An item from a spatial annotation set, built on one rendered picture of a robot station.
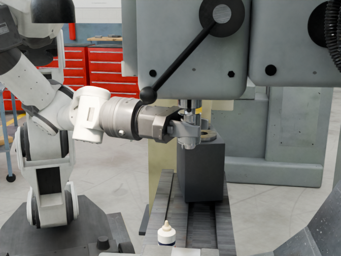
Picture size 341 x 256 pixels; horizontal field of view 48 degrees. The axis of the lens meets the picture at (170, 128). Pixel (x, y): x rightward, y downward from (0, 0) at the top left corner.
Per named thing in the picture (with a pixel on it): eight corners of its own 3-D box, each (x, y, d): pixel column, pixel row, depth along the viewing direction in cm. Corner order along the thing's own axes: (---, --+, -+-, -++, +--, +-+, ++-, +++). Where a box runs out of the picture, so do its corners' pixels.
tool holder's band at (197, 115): (196, 113, 80) (196, 108, 79) (205, 118, 75) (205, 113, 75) (174, 114, 78) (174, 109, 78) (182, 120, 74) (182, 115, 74)
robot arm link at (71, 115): (87, 84, 82) (71, 90, 94) (78, 125, 81) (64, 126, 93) (115, 91, 85) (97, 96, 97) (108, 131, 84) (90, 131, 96)
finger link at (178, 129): (199, 139, 75) (170, 135, 77) (200, 123, 74) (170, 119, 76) (197, 141, 73) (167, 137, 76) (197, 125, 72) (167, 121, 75)
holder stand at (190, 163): (183, 202, 117) (184, 139, 112) (176, 173, 138) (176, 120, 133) (223, 200, 118) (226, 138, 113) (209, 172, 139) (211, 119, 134)
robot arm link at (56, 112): (79, 139, 95) (62, 138, 112) (105, 108, 98) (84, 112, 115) (44, 111, 91) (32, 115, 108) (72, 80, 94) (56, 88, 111)
